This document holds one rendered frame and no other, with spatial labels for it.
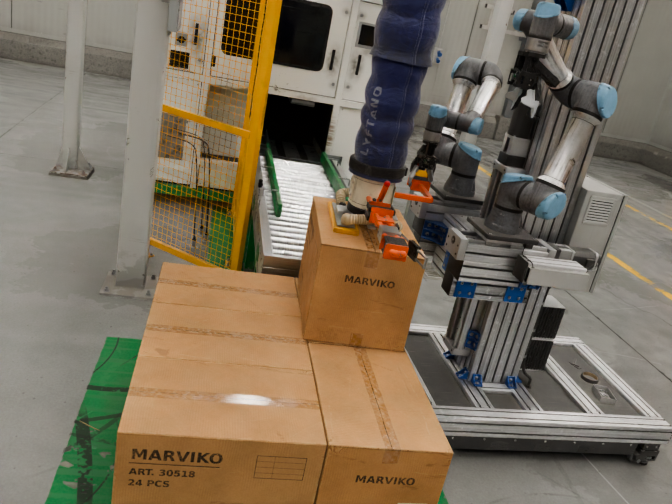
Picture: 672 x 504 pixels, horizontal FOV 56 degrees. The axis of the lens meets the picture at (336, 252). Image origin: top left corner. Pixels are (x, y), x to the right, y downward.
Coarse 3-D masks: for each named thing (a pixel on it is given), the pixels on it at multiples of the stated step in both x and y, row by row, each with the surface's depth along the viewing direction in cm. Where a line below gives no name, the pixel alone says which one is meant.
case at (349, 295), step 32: (320, 224) 248; (320, 256) 231; (352, 256) 232; (320, 288) 235; (352, 288) 236; (384, 288) 238; (416, 288) 239; (320, 320) 240; (352, 320) 241; (384, 320) 243
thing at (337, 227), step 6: (330, 204) 269; (342, 204) 262; (330, 210) 261; (336, 210) 261; (330, 216) 257; (336, 216) 253; (336, 222) 248; (336, 228) 242; (342, 228) 243; (348, 228) 244; (354, 228) 245; (354, 234) 243
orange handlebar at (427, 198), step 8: (400, 192) 261; (424, 192) 271; (368, 200) 243; (416, 200) 262; (424, 200) 262; (432, 200) 263; (376, 216) 223; (384, 216) 228; (376, 224) 220; (384, 224) 224; (392, 224) 219; (400, 256) 195
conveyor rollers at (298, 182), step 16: (288, 160) 508; (288, 176) 465; (304, 176) 475; (320, 176) 479; (288, 192) 424; (304, 192) 433; (320, 192) 444; (272, 208) 387; (288, 208) 391; (304, 208) 400; (272, 224) 362; (288, 224) 364; (304, 224) 374; (272, 240) 337; (288, 240) 340; (304, 240) 349
